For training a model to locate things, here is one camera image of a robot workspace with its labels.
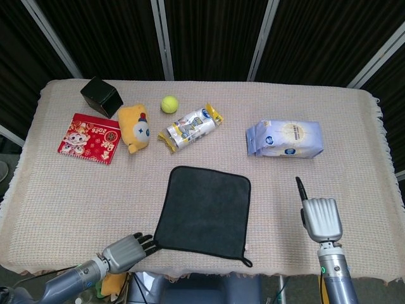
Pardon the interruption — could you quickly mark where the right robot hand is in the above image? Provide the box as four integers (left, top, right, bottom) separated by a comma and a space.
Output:
295, 176, 344, 244

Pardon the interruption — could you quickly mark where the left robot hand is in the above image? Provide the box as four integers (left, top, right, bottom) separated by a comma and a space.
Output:
101, 232, 159, 274

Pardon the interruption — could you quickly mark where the red and grey towel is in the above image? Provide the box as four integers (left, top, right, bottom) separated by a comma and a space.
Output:
153, 165, 253, 267

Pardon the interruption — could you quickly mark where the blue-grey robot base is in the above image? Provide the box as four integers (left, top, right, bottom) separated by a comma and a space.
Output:
161, 274, 263, 304

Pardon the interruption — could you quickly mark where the yellow plush under table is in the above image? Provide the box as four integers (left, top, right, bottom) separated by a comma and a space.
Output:
100, 272, 128, 300

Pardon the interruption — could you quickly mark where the beige woven tablecloth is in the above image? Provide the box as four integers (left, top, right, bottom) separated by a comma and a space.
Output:
0, 78, 405, 286

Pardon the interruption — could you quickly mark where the metal table leg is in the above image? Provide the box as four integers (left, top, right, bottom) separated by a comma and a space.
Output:
277, 274, 287, 304

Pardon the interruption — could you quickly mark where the pale blue tissue pack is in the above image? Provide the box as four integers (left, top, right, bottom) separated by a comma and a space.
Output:
245, 119, 325, 160

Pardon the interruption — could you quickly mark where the red spiral notebook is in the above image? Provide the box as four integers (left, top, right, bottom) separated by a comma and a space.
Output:
57, 113, 122, 167

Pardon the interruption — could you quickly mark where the yellow plush toy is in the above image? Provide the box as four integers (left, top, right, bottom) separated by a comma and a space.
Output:
117, 103, 153, 155

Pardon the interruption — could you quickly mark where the yellow tennis ball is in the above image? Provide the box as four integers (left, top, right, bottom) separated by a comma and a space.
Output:
160, 96, 180, 114

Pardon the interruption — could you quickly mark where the black cube box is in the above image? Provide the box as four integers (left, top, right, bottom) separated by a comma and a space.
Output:
79, 76, 124, 120

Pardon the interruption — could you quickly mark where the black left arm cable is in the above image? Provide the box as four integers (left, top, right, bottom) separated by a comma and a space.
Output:
12, 265, 84, 286

